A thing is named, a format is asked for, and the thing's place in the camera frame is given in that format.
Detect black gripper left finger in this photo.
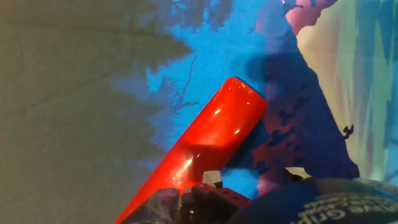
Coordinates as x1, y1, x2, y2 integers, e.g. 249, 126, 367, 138
190, 170, 252, 218

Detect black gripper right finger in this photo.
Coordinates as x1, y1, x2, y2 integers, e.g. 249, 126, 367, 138
284, 167, 313, 184

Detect red telephone handset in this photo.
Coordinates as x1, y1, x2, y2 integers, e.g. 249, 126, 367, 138
113, 76, 268, 224

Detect blue black landscape cloth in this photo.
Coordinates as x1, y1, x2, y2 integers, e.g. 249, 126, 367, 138
0, 0, 398, 224

